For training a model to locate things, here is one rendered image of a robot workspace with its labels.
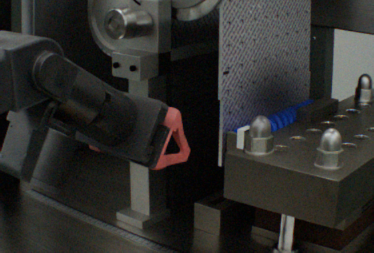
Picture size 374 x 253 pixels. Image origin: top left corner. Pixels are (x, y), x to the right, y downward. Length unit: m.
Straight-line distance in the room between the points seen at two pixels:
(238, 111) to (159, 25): 0.15
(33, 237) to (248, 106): 0.34
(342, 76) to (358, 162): 2.96
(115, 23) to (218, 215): 0.28
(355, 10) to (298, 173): 0.41
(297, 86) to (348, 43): 2.69
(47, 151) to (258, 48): 0.39
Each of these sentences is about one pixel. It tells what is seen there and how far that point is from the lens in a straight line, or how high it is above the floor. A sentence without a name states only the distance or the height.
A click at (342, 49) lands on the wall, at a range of 3.72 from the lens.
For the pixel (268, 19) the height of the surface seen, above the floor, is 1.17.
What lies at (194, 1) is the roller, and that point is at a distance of 0.84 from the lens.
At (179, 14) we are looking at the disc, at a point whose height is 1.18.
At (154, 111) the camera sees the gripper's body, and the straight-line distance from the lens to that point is 0.68.
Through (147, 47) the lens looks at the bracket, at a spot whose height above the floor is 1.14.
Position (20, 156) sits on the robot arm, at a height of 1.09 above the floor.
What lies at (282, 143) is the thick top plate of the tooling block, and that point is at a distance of 0.85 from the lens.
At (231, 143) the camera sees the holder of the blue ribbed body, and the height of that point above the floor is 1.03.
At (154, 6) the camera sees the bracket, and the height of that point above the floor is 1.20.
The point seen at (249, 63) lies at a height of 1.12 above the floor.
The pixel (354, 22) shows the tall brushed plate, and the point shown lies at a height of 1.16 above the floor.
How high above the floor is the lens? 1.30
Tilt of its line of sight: 16 degrees down
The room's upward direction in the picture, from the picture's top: 1 degrees clockwise
